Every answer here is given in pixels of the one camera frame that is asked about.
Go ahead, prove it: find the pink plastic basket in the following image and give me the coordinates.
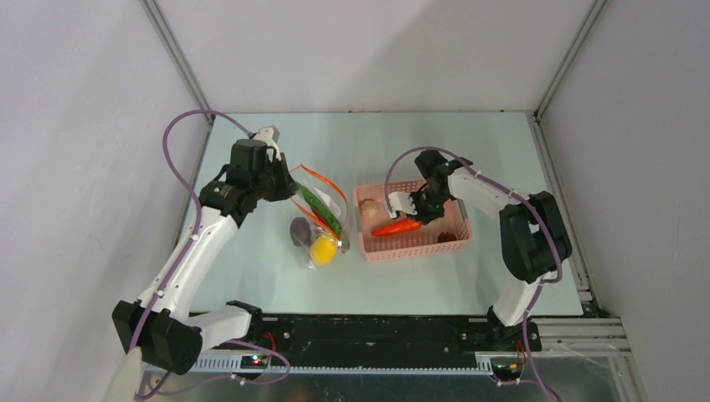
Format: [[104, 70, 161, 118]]
[[352, 183, 472, 262]]

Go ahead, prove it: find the clear zip bag orange zipper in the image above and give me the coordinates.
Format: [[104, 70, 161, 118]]
[[290, 164, 352, 271]]

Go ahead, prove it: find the yellow mango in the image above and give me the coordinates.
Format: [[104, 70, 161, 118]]
[[309, 233, 339, 265]]

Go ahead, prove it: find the green cucumber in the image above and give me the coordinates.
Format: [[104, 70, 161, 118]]
[[298, 183, 351, 253]]

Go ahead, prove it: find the red chili pepper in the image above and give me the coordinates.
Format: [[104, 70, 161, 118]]
[[310, 206, 331, 229]]

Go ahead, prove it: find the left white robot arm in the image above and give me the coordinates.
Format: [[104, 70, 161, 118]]
[[112, 133, 296, 374]]

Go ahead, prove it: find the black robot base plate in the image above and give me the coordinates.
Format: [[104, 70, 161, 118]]
[[210, 313, 542, 370]]

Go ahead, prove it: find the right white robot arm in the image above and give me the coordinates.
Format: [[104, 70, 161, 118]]
[[407, 148, 571, 350]]

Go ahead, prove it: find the white garlic bulb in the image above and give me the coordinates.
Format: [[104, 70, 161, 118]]
[[359, 198, 379, 219]]

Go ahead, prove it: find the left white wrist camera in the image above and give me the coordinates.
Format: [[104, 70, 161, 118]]
[[250, 126, 281, 162]]

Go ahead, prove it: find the red strawberry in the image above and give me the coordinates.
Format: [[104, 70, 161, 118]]
[[437, 232, 457, 243]]

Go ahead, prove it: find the right green circuit board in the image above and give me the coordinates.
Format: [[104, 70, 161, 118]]
[[491, 363, 524, 383]]

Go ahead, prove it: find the grey slotted cable duct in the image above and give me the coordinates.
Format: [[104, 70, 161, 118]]
[[188, 353, 493, 375]]

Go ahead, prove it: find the left green circuit board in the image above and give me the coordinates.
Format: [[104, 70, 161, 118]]
[[239, 354, 270, 371]]

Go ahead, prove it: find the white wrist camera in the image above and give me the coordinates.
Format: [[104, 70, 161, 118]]
[[250, 126, 281, 162], [385, 192, 416, 219]]

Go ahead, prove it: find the green circuit board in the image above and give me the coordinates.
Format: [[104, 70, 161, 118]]
[[491, 363, 524, 383], [239, 354, 270, 371]]

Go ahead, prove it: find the orange carrot green top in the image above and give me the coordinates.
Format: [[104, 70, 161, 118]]
[[371, 219, 423, 238]]

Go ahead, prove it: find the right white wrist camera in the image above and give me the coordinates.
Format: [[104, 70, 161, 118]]
[[385, 192, 416, 219]]

